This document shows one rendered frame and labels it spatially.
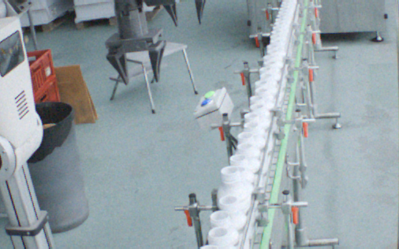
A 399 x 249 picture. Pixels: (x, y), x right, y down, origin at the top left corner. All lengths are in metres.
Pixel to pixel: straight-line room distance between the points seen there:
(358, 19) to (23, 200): 4.74
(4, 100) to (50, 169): 1.85
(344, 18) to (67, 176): 3.45
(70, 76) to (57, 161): 1.54
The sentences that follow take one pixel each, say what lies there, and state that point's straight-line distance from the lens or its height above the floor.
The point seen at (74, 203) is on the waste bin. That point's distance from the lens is 3.57.
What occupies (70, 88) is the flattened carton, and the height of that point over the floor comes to 0.32.
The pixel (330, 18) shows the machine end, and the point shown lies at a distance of 6.09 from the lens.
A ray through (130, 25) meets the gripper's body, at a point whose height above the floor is 1.52.
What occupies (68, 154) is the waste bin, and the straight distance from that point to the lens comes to 3.45.
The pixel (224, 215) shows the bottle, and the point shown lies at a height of 1.16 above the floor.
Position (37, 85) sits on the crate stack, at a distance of 4.55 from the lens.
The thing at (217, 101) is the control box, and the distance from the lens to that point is 1.89.
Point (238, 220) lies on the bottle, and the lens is 1.28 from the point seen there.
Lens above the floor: 1.79
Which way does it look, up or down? 23 degrees down
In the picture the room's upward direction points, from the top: 9 degrees counter-clockwise
